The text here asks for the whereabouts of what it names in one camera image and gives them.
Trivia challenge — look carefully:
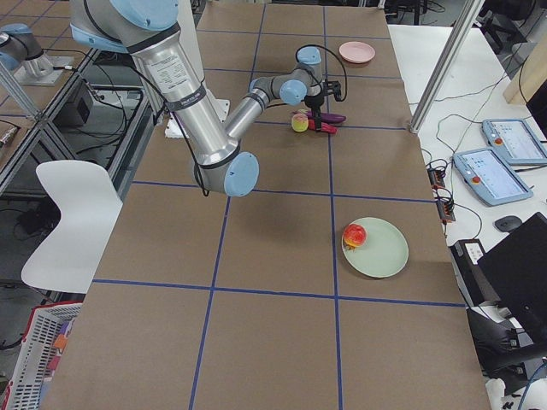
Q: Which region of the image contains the red chili pepper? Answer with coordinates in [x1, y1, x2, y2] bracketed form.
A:
[308, 119, 338, 134]

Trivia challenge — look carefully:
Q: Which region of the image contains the red apple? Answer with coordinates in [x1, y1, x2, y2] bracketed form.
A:
[342, 223, 368, 249]

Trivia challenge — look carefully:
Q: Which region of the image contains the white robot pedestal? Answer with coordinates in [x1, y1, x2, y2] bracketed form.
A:
[162, 1, 229, 152]

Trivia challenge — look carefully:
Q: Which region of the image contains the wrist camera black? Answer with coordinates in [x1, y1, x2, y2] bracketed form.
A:
[322, 80, 347, 103]

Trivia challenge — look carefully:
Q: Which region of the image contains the white plastic basket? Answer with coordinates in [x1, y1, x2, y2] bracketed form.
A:
[1, 302, 82, 409]

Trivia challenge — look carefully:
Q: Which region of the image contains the purple eggplant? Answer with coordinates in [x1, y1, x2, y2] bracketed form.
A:
[292, 109, 346, 124]

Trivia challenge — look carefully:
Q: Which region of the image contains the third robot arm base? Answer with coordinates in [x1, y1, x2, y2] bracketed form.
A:
[1, 23, 74, 86]

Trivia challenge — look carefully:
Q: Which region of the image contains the teach pendant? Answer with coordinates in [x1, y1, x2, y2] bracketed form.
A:
[453, 148, 533, 207]
[481, 119, 546, 166]

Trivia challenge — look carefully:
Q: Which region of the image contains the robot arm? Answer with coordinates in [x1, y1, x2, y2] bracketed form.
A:
[70, 1, 323, 196]

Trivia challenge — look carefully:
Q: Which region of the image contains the green plate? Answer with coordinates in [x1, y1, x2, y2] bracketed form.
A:
[341, 217, 409, 278]

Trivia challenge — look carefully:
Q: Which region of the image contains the black computer mouse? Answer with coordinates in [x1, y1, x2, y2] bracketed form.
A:
[494, 215, 522, 233]

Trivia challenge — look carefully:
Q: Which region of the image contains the aluminium frame post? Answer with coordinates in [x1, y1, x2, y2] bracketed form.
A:
[409, 0, 484, 134]

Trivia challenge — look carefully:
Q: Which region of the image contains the white chair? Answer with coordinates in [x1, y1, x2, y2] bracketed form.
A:
[21, 160, 122, 294]

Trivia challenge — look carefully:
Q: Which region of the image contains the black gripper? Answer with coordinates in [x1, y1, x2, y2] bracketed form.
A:
[304, 93, 325, 132]

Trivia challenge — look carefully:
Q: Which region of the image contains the peach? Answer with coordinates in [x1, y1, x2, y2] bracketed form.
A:
[291, 113, 309, 133]

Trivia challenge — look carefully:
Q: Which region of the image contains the near teach pendant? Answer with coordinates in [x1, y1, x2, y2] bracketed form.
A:
[453, 148, 533, 207]

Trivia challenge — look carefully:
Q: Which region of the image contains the black power adapter box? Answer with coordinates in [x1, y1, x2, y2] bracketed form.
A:
[449, 239, 500, 307]

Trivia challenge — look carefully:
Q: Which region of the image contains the far teach pendant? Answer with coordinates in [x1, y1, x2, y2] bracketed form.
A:
[481, 119, 546, 166]

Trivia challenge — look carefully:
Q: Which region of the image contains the black monitor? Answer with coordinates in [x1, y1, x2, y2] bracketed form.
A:
[478, 212, 546, 343]

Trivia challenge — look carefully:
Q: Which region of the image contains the pink plate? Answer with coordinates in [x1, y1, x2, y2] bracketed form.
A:
[338, 41, 376, 64]

